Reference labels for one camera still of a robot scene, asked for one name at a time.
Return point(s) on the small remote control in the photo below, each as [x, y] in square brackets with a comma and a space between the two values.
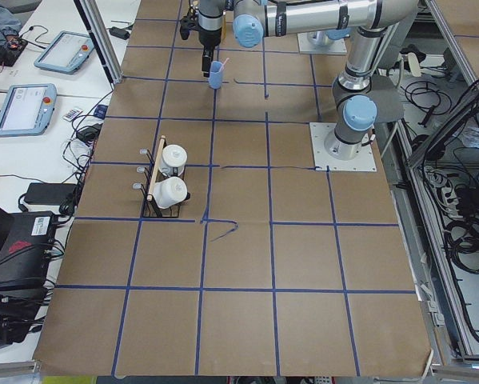
[72, 114]

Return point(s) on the pink chopstick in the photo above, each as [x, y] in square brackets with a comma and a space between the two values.
[223, 64]

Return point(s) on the aluminium frame post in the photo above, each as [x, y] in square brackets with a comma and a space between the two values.
[92, 20]

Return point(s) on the lower teach pendant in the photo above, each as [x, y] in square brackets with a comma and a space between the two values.
[27, 109]

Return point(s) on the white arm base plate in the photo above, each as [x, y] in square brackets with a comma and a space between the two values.
[359, 154]

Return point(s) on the white ceramic cup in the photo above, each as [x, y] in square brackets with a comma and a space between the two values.
[170, 192]
[173, 160]

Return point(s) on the black computer box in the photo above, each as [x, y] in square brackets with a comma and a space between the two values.
[25, 239]

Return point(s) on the upper white ceramic cup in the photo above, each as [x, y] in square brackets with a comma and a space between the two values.
[173, 160]

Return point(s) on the black wire cup rack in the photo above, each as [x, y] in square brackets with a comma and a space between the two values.
[152, 174]

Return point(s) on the brown paper table cover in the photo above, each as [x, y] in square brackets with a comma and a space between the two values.
[271, 268]

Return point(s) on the black power adapter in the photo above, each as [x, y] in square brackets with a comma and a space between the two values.
[49, 194]

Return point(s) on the light blue plastic cup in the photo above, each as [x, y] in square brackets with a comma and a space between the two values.
[216, 75]

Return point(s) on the lower white ceramic cup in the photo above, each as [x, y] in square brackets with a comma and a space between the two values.
[170, 192]

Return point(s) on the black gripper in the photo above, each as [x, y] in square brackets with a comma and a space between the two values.
[209, 35]

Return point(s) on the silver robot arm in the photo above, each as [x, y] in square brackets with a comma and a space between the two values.
[359, 29]
[326, 37]

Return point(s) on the teach pendant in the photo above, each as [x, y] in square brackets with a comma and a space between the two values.
[66, 53]
[27, 109]

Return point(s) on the upper teach pendant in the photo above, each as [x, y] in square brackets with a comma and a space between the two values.
[66, 53]

